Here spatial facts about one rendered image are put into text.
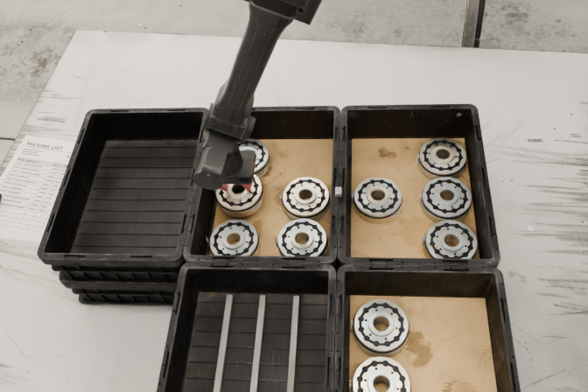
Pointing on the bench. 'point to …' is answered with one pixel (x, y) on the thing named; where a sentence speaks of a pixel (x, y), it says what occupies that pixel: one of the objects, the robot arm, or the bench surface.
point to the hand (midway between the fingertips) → (237, 187)
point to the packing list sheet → (31, 186)
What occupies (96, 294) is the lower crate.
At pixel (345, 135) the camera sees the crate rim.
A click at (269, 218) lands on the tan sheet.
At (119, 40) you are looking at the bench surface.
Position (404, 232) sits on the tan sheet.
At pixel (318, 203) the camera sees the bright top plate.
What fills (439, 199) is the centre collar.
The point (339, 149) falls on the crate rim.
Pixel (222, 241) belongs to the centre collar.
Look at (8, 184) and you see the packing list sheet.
